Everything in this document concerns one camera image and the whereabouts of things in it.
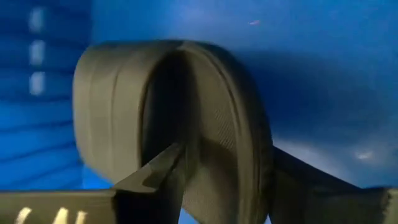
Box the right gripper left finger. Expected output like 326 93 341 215
112 142 188 224

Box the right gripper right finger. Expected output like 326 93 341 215
269 146 390 224

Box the black slide sandal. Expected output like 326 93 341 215
73 39 274 224

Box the blue plastic bin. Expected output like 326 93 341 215
0 0 398 224

